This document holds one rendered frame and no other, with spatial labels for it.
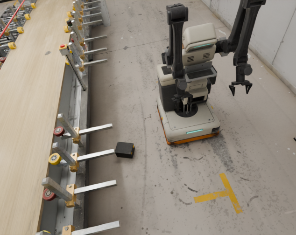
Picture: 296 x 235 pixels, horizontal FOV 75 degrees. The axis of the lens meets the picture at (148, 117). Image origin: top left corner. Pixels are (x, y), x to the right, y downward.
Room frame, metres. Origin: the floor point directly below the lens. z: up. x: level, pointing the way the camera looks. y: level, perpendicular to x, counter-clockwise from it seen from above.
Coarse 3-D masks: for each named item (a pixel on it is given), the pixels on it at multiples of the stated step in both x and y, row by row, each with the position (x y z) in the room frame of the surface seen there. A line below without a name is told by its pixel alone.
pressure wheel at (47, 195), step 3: (45, 189) 0.54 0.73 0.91; (48, 189) 0.54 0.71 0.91; (45, 192) 0.53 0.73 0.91; (48, 192) 0.52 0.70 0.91; (51, 192) 0.52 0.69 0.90; (42, 195) 0.51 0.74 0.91; (45, 195) 0.51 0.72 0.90; (48, 195) 0.50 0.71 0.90; (51, 195) 0.50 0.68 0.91; (54, 195) 0.50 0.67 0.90; (45, 198) 0.49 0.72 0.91; (48, 198) 0.48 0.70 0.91; (51, 198) 0.48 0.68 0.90; (54, 198) 0.49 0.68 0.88
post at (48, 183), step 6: (42, 180) 0.48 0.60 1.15; (48, 180) 0.48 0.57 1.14; (48, 186) 0.46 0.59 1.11; (54, 186) 0.47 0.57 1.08; (60, 186) 0.50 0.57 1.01; (54, 192) 0.46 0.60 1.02; (60, 192) 0.46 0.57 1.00; (66, 192) 0.49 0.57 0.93; (66, 198) 0.46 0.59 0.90; (78, 204) 0.47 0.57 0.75
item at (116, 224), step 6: (114, 222) 0.29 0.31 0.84; (90, 228) 0.28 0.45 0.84; (96, 228) 0.28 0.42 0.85; (102, 228) 0.27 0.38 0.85; (108, 228) 0.26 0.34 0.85; (114, 228) 0.26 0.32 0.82; (72, 234) 0.27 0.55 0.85; (78, 234) 0.27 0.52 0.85; (84, 234) 0.26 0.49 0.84; (90, 234) 0.26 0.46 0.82
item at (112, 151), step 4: (96, 152) 0.79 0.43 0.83; (100, 152) 0.78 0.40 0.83; (104, 152) 0.78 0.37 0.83; (108, 152) 0.77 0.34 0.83; (112, 152) 0.76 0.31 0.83; (80, 156) 0.79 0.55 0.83; (84, 156) 0.78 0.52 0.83; (88, 156) 0.77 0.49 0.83; (92, 156) 0.76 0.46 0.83; (96, 156) 0.76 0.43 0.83; (100, 156) 0.76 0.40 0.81; (104, 156) 0.76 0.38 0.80; (64, 160) 0.78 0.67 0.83; (80, 160) 0.76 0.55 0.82; (84, 160) 0.76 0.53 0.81; (60, 164) 0.75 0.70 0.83; (64, 164) 0.75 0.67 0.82; (68, 164) 0.75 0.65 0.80
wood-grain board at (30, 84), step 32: (64, 0) 4.07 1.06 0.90; (32, 32) 2.98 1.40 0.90; (64, 32) 2.77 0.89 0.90; (32, 64) 2.10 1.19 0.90; (64, 64) 1.96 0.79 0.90; (0, 96) 1.62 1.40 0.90; (32, 96) 1.52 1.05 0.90; (0, 128) 1.17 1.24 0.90; (32, 128) 1.10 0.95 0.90; (0, 160) 0.84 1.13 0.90; (32, 160) 0.79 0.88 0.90; (0, 192) 0.59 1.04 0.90; (32, 192) 0.55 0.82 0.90; (0, 224) 0.39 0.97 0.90; (32, 224) 0.35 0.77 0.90
